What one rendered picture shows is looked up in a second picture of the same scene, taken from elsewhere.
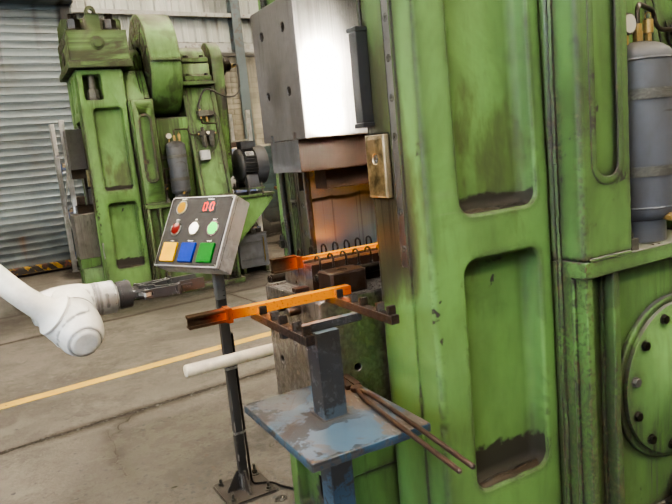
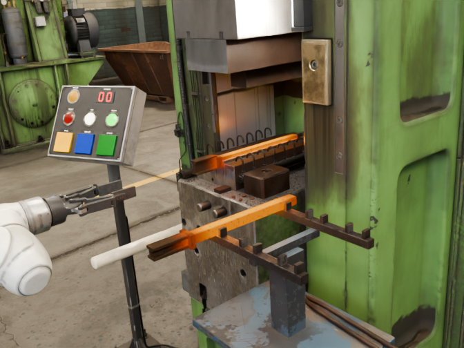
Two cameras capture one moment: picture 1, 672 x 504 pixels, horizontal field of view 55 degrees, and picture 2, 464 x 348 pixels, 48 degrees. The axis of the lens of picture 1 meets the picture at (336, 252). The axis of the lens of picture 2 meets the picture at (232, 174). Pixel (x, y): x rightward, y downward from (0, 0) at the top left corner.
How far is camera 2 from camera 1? 0.57 m
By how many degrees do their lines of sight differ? 14
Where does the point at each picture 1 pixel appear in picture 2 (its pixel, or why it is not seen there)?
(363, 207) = (260, 99)
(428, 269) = (369, 178)
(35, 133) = not seen: outside the picture
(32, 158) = not seen: outside the picture
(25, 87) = not seen: outside the picture
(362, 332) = (287, 231)
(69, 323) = (16, 262)
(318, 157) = (243, 57)
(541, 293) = (447, 189)
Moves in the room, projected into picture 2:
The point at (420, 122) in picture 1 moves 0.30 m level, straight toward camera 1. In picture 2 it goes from (377, 32) to (429, 41)
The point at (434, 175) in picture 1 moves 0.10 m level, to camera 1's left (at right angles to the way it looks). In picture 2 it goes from (384, 86) to (346, 90)
